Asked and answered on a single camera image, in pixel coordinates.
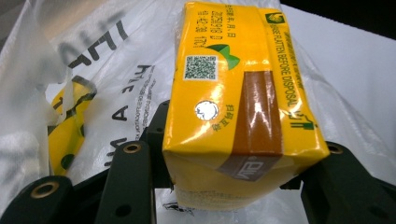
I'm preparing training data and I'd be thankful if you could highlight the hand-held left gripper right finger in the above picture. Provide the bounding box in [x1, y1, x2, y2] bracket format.
[279, 141, 396, 224]

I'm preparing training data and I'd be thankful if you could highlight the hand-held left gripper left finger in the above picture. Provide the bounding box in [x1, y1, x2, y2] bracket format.
[94, 99, 173, 224]

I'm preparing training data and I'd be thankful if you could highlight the white table sheet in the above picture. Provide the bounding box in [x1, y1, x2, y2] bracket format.
[279, 3, 396, 176]

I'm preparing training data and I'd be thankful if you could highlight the yellow drink carton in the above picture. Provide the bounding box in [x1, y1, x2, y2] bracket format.
[161, 1, 332, 213]

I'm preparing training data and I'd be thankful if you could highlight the clear plastic bag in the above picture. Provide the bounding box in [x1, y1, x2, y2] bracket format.
[0, 0, 396, 224]

